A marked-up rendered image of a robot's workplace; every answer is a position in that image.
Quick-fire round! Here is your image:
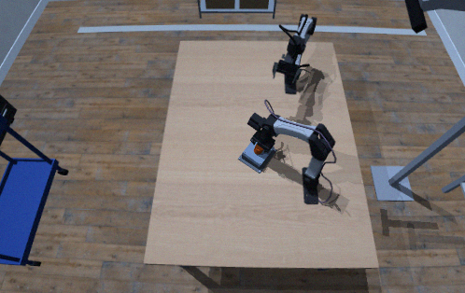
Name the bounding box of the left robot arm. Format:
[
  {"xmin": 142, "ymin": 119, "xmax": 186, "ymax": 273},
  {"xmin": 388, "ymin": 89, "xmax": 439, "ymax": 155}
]
[{"xmin": 247, "ymin": 113, "xmax": 335, "ymax": 204}]

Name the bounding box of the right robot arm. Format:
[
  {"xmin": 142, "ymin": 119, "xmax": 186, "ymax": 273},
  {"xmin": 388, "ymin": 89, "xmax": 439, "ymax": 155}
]
[{"xmin": 282, "ymin": 14, "xmax": 317, "ymax": 94}]

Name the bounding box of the light blue flat plate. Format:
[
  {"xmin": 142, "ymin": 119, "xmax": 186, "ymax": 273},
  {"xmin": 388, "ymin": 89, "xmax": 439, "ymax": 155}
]
[{"xmin": 242, "ymin": 142, "xmax": 275, "ymax": 167}]

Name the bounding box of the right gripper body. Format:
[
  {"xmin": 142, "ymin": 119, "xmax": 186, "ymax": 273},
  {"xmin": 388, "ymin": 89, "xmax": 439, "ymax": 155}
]
[{"xmin": 276, "ymin": 54, "xmax": 302, "ymax": 75}]

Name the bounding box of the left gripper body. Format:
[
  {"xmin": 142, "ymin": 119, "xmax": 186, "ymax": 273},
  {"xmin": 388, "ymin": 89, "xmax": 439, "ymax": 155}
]
[{"xmin": 252, "ymin": 130, "xmax": 275, "ymax": 152}]

